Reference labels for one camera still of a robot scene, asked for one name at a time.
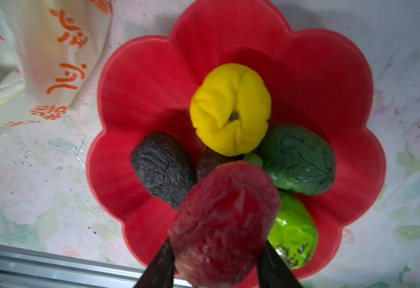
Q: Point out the red fake strawberry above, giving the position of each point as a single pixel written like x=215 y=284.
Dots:
x=223 y=224

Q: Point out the red flower shaped plate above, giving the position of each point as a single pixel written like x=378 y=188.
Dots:
x=317 y=79

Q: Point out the green fake lime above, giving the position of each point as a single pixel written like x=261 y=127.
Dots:
x=294 y=235

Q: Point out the dark brown fake fruit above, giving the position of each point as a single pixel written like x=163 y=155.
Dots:
x=209 y=160

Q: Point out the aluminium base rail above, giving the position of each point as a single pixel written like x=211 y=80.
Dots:
x=21 y=268

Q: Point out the dark textured fake avocado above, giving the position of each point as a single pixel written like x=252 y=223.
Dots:
x=163 y=167

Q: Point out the yellow fake lemon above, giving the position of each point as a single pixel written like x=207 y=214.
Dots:
x=230 y=110

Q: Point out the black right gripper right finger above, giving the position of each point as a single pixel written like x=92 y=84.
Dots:
x=272 y=272

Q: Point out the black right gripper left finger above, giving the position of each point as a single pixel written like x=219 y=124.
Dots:
x=161 y=271

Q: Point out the yellowish printed plastic bag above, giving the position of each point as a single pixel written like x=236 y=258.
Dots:
x=48 y=49

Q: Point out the dark green fake avocado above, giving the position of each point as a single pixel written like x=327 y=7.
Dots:
x=298 y=160

